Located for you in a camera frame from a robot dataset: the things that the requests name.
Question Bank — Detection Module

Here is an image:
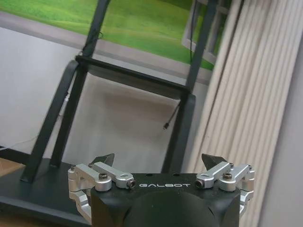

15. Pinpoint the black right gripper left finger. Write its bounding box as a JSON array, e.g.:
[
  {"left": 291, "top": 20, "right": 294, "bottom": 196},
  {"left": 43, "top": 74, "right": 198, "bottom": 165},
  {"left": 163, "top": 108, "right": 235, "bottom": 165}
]
[{"left": 68, "top": 153, "right": 134, "bottom": 221}]

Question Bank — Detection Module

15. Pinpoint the thin black hanging cable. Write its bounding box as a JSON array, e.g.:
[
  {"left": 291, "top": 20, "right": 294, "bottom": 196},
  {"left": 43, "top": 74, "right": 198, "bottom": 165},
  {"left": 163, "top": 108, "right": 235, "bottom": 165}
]
[{"left": 162, "top": 98, "right": 182, "bottom": 131}]

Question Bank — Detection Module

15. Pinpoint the black metal floor stand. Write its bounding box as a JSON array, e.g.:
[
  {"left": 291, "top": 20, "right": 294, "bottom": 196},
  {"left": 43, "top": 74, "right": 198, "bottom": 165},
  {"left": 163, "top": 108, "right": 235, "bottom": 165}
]
[{"left": 0, "top": 0, "right": 218, "bottom": 218}]

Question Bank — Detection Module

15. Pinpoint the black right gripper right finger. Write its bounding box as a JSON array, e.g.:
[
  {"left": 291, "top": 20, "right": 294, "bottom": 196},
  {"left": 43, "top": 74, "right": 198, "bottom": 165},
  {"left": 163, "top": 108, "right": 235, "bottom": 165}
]
[{"left": 195, "top": 153, "right": 256, "bottom": 219}]

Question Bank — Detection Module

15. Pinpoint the beige pleated curtain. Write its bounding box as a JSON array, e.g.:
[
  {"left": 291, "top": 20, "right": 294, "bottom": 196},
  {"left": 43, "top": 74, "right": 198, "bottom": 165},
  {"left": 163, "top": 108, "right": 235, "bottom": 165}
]
[{"left": 189, "top": 0, "right": 303, "bottom": 173}]

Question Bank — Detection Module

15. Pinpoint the thin white cable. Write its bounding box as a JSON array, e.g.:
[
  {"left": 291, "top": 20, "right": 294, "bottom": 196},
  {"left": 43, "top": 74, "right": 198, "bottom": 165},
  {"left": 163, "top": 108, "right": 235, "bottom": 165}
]
[{"left": 0, "top": 91, "right": 71, "bottom": 151}]

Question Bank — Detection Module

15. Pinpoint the green meadow window mural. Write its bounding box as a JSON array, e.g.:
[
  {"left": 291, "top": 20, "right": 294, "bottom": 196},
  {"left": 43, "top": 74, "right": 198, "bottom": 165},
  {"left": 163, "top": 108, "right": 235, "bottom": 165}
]
[{"left": 0, "top": 0, "right": 228, "bottom": 71}]

